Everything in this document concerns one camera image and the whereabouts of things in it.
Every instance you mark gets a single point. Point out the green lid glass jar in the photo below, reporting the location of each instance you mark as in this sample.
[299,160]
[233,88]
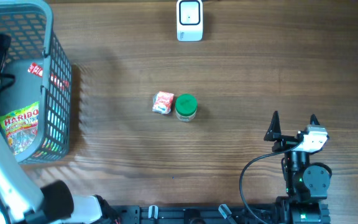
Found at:
[186,106]

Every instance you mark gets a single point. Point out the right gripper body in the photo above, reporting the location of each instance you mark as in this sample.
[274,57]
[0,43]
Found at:
[285,142]

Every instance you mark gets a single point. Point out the grey plastic shopping basket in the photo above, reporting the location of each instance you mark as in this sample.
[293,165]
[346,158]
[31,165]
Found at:
[30,26]

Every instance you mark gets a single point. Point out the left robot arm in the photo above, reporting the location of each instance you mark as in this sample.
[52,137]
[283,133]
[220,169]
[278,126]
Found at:
[21,201]

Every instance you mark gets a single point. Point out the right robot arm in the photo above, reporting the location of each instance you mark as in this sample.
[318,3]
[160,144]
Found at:
[307,183]

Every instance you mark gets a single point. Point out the white barcode scanner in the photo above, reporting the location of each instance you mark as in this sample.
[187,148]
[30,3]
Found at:
[189,20]

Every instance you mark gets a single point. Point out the red Nescafe stick sachet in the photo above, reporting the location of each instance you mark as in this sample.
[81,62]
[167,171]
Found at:
[38,71]

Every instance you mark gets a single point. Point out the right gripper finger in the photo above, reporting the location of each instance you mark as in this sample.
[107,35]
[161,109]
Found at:
[314,120]
[274,131]

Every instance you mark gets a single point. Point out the Haribo gummy candy bag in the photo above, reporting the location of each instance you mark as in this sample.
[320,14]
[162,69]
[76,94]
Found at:
[20,127]

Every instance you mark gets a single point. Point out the small red white packet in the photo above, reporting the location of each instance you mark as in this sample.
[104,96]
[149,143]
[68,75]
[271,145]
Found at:
[162,102]

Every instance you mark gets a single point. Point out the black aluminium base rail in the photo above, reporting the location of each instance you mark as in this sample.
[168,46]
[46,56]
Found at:
[269,213]

